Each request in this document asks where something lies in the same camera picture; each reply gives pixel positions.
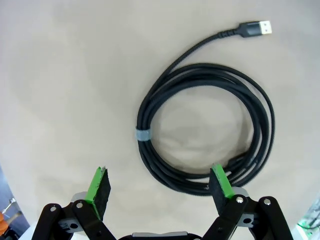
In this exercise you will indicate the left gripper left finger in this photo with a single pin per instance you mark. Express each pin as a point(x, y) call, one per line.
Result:
point(95, 202)

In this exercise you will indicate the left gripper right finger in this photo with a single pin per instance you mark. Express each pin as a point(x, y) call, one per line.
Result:
point(225, 200)

